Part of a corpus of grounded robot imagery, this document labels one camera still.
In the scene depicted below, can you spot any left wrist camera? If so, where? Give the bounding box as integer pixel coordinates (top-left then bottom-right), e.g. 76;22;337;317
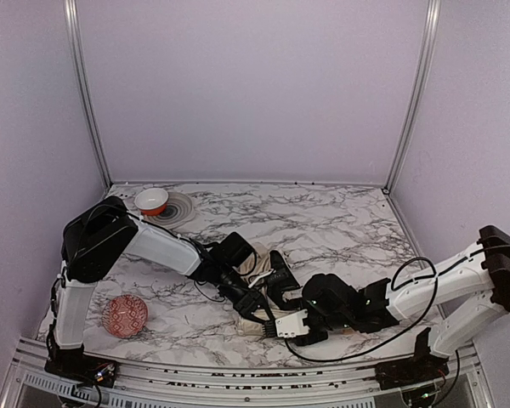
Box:
249;250;301;304

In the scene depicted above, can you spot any aluminium frame post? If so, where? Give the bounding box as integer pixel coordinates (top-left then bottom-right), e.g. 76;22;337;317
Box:
64;0;112;190
384;0;441;196

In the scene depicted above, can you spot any beige folding umbrella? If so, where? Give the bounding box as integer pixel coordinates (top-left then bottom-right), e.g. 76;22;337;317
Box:
233;241;354;339

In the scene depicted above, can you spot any grey ringed silicone mat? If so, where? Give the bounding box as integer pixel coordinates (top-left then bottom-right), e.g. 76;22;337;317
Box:
144;191;196;230

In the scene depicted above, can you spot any right aluminium frame post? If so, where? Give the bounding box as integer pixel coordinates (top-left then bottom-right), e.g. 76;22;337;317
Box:
384;0;441;196

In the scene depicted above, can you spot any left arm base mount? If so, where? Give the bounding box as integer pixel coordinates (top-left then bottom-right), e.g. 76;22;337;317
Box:
44;354;118;388

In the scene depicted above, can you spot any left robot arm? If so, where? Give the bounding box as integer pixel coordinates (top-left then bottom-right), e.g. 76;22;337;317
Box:
46;196;275;363

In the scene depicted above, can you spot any front aluminium rail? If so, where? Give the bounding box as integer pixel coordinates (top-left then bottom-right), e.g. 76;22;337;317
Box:
0;338;494;407

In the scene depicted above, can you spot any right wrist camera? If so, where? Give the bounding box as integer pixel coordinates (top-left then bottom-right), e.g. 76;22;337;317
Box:
263;309;310;338

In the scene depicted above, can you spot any left aluminium frame post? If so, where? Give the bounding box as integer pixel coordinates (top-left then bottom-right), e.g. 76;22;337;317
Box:
64;0;112;190

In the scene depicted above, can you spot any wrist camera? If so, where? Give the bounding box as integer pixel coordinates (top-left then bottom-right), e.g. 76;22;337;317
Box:
263;309;310;338
249;250;301;304

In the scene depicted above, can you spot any orange white bowl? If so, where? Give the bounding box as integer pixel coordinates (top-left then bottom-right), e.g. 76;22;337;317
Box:
134;188;169;216

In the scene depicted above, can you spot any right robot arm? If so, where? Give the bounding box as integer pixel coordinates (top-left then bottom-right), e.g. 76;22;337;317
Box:
295;225;510;360

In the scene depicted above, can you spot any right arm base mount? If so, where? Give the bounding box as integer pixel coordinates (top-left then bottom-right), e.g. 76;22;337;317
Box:
375;360;450;390

